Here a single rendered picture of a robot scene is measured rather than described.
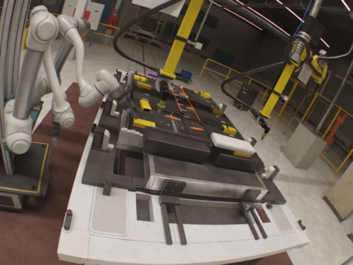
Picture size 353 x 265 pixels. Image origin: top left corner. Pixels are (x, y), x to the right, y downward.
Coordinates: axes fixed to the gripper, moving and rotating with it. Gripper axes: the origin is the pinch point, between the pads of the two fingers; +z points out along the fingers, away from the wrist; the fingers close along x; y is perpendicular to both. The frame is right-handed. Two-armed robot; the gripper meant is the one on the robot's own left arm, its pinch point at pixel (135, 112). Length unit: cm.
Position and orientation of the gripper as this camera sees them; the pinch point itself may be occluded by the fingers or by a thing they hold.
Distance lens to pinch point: 138.2
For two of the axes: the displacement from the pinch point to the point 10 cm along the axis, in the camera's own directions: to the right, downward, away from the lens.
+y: -8.2, 5.3, 1.8
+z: 5.4, 6.6, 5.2
